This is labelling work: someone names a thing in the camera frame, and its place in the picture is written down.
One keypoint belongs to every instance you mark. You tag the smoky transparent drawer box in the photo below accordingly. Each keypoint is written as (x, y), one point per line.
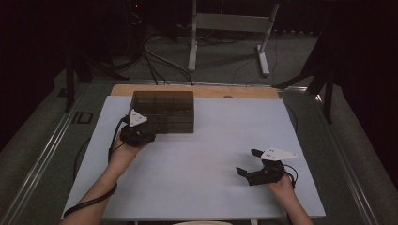
(169, 109)

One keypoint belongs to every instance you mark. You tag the metal floor rail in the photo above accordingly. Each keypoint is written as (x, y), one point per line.
(350, 175)
(40, 159)

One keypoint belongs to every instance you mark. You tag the person's right hand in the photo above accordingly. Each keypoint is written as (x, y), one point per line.
(283, 189)

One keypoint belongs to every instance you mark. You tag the black stand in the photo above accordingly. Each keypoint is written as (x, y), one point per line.
(69, 81)
(328, 93)

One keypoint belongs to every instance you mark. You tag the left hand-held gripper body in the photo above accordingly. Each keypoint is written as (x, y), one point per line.
(136, 136)

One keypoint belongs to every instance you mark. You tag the person's left hand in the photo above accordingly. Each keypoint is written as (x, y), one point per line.
(122, 156)

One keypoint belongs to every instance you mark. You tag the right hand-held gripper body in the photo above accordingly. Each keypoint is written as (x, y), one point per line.
(269, 175)

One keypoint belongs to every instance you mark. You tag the white metal stand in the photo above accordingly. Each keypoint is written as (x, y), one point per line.
(231, 22)

